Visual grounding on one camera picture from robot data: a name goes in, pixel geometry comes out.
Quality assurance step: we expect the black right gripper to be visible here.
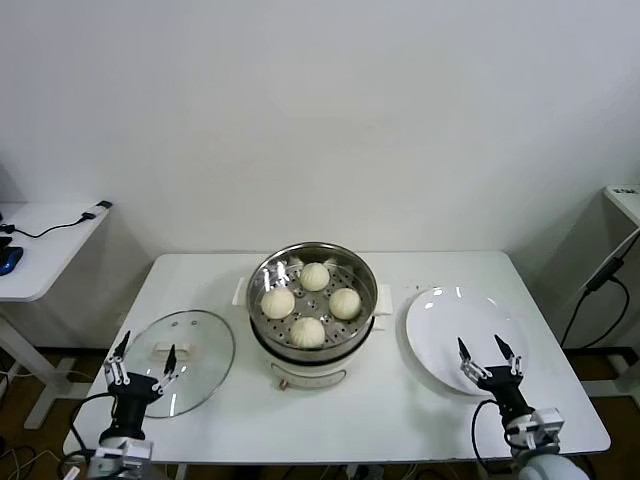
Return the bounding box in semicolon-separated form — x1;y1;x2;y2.
457;333;533;422

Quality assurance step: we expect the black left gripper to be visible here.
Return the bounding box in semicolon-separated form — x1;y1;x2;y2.
103;329;182;439

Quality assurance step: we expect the glass lid with cream handle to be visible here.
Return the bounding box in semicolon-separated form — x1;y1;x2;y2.
116;309;236;419

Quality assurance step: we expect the white steamed baozi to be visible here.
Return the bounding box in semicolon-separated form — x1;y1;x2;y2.
290;316;326;350
261;287;296;320
300;262;330;292
328;288;362;321

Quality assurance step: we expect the steel steamer basket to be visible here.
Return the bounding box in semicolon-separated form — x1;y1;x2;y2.
232;241;392;362

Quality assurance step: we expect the white round plate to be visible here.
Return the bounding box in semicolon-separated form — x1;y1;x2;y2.
404;285;529;397

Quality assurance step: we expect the white electric cooking pot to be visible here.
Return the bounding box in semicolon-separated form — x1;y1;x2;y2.
248;317;389;392

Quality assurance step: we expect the blue object on desk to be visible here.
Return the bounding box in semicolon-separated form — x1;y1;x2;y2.
0;245;24;277

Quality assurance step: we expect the white side desk with label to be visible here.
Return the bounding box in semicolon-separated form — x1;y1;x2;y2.
559;183;640;311

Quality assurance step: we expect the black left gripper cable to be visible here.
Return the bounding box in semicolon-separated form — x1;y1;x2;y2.
68;392;116;456

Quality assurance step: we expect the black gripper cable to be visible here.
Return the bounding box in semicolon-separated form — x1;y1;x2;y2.
472;398;501;474
68;392;116;456

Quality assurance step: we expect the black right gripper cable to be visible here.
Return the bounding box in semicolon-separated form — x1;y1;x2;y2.
472;398;501;474

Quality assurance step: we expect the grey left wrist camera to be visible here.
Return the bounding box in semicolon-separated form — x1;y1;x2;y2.
91;442;154;474

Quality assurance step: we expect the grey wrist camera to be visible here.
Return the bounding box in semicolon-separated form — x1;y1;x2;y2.
503;407;565;454
91;442;154;474

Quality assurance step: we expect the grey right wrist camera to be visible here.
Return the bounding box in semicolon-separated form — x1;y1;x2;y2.
503;407;565;454

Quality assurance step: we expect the white side desk with cables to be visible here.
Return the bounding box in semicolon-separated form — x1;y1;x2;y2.
0;201;114;431

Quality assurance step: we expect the black cable with adapter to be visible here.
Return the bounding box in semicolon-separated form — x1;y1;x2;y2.
558;254;630;349

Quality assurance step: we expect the black desk cable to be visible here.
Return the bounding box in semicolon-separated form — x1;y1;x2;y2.
0;212;97;240

